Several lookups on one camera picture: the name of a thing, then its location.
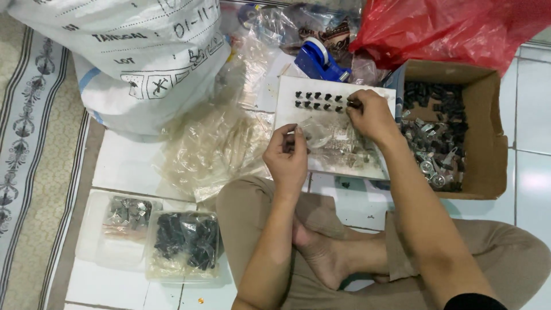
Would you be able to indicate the person's left hand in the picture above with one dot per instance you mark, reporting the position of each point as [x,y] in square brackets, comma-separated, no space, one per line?
[284,168]

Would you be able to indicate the person's right hand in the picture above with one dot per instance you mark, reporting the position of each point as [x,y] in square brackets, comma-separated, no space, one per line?
[374,118]

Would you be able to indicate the small black plastic part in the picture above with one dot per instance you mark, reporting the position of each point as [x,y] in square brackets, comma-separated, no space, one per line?
[352,104]

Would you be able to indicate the small clear plastic bag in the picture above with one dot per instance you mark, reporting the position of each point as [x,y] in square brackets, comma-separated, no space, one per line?
[317,133]

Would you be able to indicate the clear bags with metal pieces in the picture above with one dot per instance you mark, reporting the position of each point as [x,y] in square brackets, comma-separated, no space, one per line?
[348,150]

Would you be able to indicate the white work board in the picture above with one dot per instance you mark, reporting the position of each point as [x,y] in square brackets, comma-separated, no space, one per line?
[297,116]

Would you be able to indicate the row of black plastic pieces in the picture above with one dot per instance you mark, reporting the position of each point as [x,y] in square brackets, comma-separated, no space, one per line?
[318,100]

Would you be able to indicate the heap of black and metal hardware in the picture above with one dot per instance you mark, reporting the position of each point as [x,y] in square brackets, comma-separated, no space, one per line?
[439,137]

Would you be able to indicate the pile of clear plastic bags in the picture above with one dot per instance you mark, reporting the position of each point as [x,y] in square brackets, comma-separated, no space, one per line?
[215,146]

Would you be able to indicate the blue tape dispenser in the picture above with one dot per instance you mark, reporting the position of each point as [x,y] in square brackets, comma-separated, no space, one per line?
[316,60]

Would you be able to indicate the person's bare foot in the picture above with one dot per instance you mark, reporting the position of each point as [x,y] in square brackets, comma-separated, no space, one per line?
[327,254]

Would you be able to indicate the red plastic bag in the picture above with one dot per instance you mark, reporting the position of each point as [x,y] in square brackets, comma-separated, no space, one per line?
[439,30]

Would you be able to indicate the brown cardboard box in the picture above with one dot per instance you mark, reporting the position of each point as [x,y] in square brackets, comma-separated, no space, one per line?
[486,142]

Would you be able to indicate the heap of clear bagged items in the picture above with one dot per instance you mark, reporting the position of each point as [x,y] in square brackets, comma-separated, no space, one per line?
[301,21]

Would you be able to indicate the bagged black plastic knobs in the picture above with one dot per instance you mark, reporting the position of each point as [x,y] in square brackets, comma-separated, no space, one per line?
[185,239]

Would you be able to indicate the clear plastic container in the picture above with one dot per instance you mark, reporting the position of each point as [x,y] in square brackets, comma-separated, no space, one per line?
[92,241]
[185,271]

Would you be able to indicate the bagged metal clips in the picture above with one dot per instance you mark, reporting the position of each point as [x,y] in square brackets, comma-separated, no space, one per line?
[127,212]

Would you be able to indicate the large white woven sack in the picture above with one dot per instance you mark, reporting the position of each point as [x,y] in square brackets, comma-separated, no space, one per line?
[146,56]

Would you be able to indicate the person's legs in beige trousers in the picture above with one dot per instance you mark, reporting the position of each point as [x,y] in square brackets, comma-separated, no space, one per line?
[495,262]

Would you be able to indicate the person's black sleeve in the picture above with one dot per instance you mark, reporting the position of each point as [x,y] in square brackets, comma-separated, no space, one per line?
[475,302]

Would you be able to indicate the patterned beige floor mat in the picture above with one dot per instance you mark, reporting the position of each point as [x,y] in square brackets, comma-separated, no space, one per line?
[30,163]

